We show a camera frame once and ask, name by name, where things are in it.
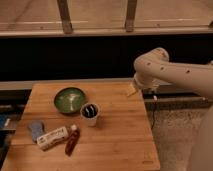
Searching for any white rectangular carton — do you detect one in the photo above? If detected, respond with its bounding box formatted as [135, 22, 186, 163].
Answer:
[37, 126, 68, 150]

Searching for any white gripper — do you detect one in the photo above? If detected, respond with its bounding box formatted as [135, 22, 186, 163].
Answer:
[126, 76, 159, 97]

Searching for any white paper cup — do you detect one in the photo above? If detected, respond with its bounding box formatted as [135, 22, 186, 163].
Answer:
[80, 103, 99, 126]

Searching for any left metal window post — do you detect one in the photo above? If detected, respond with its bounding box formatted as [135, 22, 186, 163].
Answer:
[57, 0, 73, 34]

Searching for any metal window post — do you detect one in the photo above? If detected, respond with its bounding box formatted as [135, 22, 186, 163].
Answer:
[124, 0, 137, 32]
[57, 0, 73, 34]

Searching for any green ceramic bowl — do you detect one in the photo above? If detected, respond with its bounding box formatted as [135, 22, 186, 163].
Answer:
[54, 87, 86, 115]

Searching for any blue sponge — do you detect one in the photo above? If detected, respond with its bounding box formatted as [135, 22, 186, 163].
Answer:
[28, 121, 45, 143]

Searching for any dark red sauce bottle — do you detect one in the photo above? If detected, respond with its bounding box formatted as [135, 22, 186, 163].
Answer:
[65, 125, 80, 156]

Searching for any blue object at left edge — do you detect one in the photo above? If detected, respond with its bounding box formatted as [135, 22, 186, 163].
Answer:
[0, 114, 10, 130]

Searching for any right metal window post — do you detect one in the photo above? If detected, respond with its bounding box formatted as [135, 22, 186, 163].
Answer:
[124, 0, 137, 32]

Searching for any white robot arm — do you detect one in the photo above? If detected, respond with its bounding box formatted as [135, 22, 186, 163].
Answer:
[127, 47, 213, 171]

